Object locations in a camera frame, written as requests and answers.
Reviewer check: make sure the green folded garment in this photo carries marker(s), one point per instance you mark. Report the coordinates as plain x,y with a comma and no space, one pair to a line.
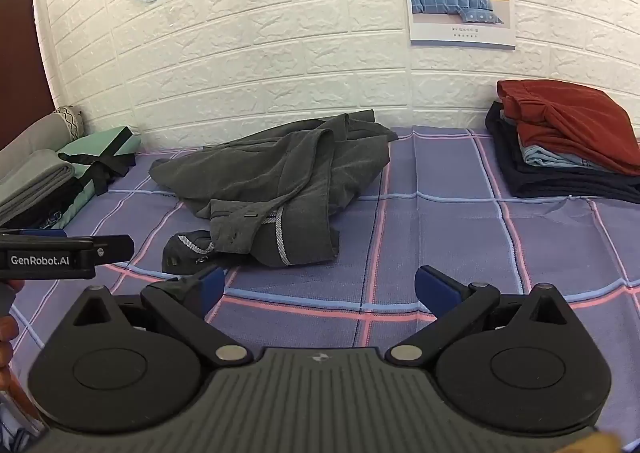
100,145

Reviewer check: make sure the person's left hand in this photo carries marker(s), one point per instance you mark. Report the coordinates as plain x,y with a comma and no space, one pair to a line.
7,338

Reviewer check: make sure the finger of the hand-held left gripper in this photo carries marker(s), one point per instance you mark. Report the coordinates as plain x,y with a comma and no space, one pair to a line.
116,249

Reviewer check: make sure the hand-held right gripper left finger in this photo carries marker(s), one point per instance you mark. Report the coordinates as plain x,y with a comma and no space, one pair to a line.
214,284

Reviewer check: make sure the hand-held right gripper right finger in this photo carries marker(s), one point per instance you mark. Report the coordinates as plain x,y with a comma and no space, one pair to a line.
428,286

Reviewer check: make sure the dark grey pants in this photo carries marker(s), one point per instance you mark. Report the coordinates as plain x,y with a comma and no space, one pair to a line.
280,178

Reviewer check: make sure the brown headboard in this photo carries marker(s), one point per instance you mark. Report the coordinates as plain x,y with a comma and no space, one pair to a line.
20,63

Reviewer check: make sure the navy folded garment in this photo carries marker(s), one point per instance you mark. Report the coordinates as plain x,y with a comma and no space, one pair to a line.
540,178

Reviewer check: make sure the purple plaid bed sheet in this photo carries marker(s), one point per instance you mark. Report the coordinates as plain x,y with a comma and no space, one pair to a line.
450,213

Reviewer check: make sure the red folded garment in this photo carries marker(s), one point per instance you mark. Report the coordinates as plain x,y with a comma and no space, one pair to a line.
565,120

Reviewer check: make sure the patterned pillow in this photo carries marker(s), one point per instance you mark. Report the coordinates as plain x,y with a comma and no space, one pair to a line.
70,120

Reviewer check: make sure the light blue folded garment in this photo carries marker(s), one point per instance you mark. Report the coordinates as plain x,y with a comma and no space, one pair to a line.
550,158

